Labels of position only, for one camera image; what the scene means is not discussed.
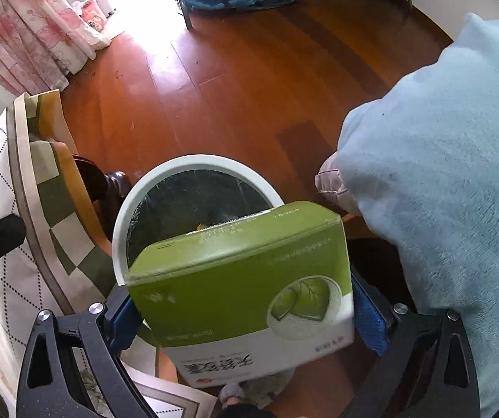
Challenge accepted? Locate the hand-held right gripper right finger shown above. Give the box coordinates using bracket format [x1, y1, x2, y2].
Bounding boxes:
[341, 268, 482, 418]

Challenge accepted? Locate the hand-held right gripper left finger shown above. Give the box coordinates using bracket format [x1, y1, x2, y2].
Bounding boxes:
[16, 289, 159, 418]

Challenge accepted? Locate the green and white cardboard box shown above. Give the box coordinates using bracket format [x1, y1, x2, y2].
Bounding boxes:
[124, 201, 356, 389]

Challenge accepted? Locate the white round trash bin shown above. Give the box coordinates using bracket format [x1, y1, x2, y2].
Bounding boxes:
[112, 154, 285, 360]

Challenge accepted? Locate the checkered quilted sofa cover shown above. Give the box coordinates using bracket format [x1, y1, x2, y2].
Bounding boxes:
[0, 91, 217, 418]

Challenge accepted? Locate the dark wooden furniture leg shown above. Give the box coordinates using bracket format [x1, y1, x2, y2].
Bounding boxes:
[71, 153, 132, 245]

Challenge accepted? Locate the pink cushion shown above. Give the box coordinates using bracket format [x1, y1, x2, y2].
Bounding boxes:
[314, 153, 360, 215]

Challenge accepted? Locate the light blue fleece blanket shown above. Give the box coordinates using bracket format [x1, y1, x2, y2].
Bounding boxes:
[335, 13, 499, 418]

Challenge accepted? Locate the pink floral curtain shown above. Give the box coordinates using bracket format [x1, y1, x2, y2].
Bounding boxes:
[0, 0, 112, 95]

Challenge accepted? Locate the pink plastic bag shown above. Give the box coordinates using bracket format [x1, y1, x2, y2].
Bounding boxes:
[73, 0, 107, 32]

